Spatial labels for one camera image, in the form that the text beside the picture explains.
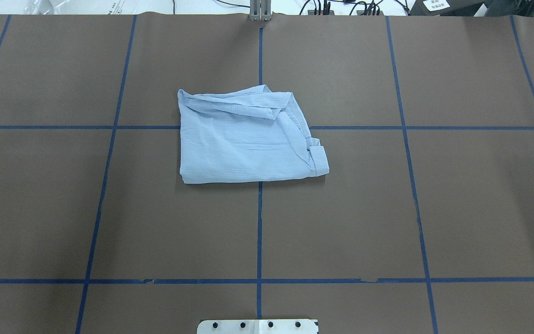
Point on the light blue button-up shirt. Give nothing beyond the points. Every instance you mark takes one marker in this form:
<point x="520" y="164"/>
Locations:
<point x="251" y="135"/>

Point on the grey aluminium frame post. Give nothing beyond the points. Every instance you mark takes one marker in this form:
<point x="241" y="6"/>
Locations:
<point x="260" y="10"/>

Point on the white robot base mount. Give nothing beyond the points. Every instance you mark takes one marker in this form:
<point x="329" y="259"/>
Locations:
<point x="259" y="326"/>

